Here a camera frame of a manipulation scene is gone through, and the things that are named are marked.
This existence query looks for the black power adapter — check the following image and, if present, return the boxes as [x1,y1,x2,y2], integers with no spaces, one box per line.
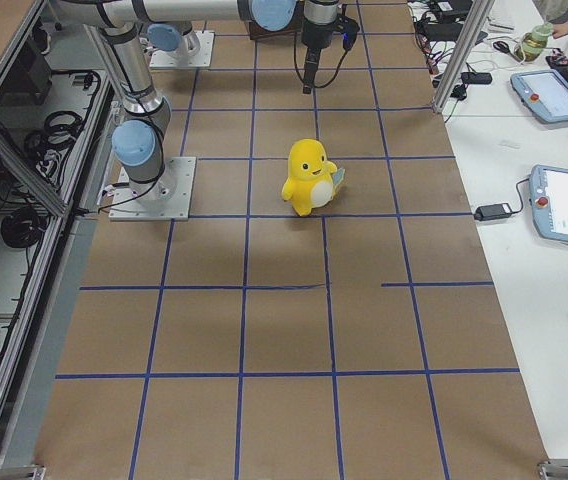
[473,203,513,221]

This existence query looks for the aluminium side rack frame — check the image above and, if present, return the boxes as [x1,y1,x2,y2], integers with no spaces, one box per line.
[0,1,113,466]

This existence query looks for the yellow plush toy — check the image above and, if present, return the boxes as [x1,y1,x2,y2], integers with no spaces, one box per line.
[281,139,345,217]

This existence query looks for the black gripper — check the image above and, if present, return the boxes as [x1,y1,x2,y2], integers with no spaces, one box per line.
[302,0,338,94]

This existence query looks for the aluminium frame post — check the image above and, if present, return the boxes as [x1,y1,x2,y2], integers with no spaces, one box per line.
[432,0,494,113]

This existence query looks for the far teach pendant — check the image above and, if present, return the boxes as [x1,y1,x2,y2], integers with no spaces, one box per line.
[510,70,568,124]

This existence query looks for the green water bottle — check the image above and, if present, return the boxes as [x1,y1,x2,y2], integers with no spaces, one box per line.
[515,22,553,62]

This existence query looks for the person's hand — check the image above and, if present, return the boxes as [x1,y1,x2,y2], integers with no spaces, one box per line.
[553,21,568,38]

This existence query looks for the black coiled cables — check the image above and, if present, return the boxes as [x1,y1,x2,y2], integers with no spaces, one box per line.
[23,110,81,161]

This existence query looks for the brown wooden box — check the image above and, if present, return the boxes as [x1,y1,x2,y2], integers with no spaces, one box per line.
[245,19,302,41]

